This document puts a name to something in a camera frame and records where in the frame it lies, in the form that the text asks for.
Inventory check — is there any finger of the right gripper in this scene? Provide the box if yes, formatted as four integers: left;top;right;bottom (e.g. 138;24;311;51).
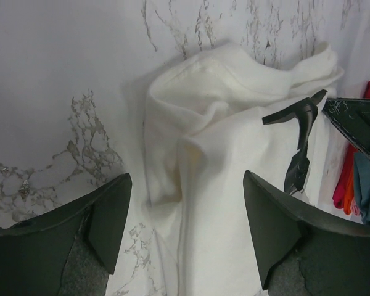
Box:
323;98;370;160

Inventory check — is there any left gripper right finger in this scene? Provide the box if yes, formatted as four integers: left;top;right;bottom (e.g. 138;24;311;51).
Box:
243;171;370;295

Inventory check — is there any white t-shirt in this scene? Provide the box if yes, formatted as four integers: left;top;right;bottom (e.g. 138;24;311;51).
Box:
104;41;346;296

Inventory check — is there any folded magenta garment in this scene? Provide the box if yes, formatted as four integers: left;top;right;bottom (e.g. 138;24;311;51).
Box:
332;144;357;210

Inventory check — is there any folded grey-blue t-shirt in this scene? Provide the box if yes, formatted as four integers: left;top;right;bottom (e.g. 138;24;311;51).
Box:
353;152;370;225

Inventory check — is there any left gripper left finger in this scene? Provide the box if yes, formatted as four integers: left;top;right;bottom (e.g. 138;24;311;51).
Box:
0;173;132;295

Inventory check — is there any folded red-orange t-shirt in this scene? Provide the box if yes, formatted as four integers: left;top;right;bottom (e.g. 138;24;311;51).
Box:
343;175;354;215

